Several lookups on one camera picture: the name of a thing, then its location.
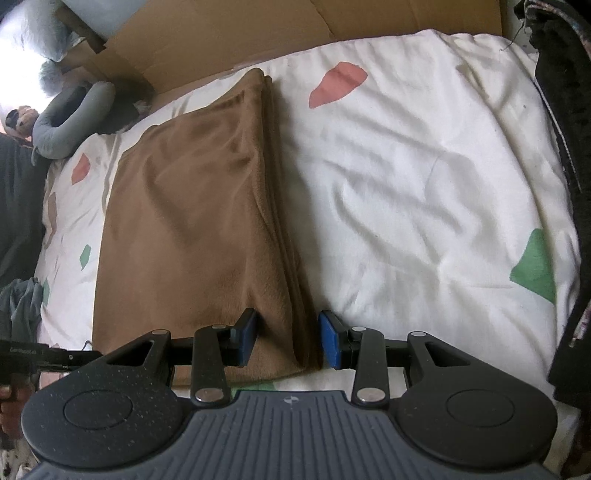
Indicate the person's left hand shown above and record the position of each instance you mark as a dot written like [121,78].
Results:
[9,415]

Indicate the grey neck pillow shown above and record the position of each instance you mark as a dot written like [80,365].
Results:
[60,134]

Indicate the grey-blue garment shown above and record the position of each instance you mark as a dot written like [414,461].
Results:
[21,309]

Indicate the black knit garment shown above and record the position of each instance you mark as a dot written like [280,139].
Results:
[577,115]

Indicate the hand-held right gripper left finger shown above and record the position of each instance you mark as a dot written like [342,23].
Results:
[247,337]

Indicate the flat cardboard sheet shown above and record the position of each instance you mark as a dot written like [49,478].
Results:
[277,27]

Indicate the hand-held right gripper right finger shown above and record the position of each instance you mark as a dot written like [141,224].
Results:
[330,341]

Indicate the dark green blanket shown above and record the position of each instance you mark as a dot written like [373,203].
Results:
[18,207]

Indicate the bear-print cream blanket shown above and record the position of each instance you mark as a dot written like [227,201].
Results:
[415,184]

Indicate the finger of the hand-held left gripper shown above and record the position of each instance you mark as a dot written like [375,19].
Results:
[64,360]

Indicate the plush bear toy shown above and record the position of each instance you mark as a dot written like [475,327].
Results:
[25,117]

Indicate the brown printed t-shirt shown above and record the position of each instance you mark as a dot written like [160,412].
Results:
[194,207]

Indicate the small black cloth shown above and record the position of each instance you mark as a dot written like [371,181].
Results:
[120,115]

